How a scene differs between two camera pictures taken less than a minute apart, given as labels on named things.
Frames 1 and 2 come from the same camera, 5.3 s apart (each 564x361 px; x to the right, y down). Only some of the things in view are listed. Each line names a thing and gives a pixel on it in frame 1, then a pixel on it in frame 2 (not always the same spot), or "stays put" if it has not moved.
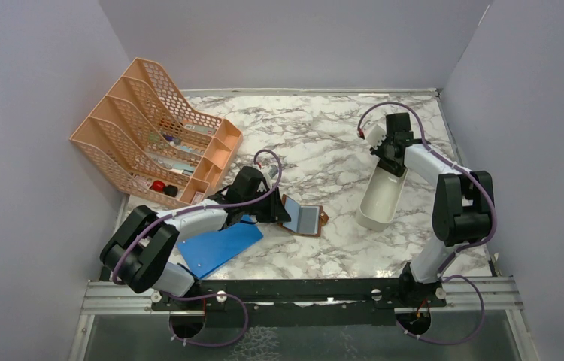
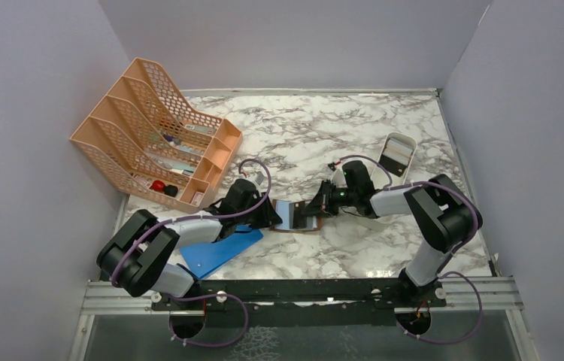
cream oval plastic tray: x=382 y=201 -> x=396 y=156
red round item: x=158 y=185 stays put
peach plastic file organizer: x=144 y=133 stays put
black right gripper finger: x=392 y=168 -> x=315 y=208
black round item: x=171 y=190 stays put
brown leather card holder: x=305 y=219 stays put
